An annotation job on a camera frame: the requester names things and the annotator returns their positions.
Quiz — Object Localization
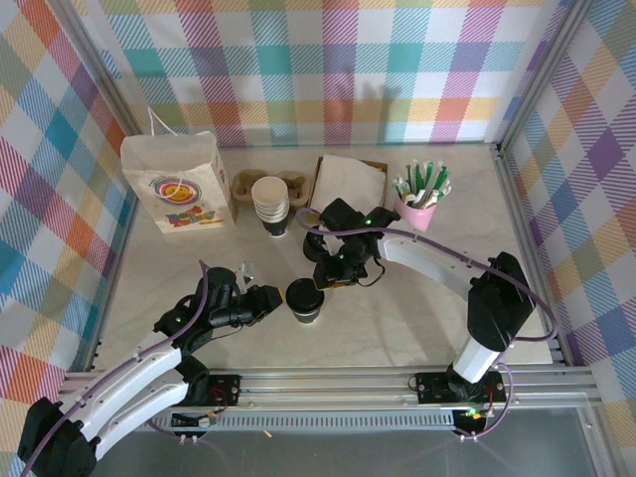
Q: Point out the white printed paper bag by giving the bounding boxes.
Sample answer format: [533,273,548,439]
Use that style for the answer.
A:
[120,106,236,239]

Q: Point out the aluminium corner post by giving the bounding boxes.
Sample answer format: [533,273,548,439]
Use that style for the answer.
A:
[494,0,597,155]
[54,0,153,150]

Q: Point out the grey metal panel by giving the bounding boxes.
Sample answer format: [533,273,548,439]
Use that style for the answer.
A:
[44,406,615,477]

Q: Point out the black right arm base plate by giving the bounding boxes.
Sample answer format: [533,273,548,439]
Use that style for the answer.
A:
[413,370,509,406]

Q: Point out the grey slotted cable duct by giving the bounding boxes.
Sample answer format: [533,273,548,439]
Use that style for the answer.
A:
[148,414,461,432]

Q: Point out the small right circuit board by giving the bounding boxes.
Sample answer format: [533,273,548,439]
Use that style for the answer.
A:
[452,405,493,434]

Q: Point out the pink straw holder cup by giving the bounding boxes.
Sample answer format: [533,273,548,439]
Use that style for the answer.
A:
[395,191,439,233]

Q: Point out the small left circuit board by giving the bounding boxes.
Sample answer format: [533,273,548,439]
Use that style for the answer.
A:
[170,410,221,431]

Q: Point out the aluminium side rail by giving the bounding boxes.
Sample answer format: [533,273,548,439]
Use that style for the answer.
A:
[494,143,571,368]
[93,148,145,372]

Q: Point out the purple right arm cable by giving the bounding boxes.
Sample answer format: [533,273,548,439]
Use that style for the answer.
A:
[296,207,558,444]

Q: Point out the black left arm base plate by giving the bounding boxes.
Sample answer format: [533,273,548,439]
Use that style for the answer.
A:
[188,372,243,409]

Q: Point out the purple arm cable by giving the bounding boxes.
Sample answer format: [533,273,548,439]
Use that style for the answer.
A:
[22,258,215,473]
[296,207,558,444]

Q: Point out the brown cardboard napkin box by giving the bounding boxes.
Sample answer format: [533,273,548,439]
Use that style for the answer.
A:
[308,154,390,220]

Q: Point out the small circuit board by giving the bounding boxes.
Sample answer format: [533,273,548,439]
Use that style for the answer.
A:
[452,405,493,434]
[170,410,221,431]

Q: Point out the aluminium mounting rail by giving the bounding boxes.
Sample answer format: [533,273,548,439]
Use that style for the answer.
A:
[53,367,603,414]

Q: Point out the black plastic cup lid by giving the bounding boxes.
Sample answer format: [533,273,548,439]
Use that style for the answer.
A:
[285,277,325,314]

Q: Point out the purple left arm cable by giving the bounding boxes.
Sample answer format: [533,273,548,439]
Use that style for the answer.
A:
[22,258,215,473]

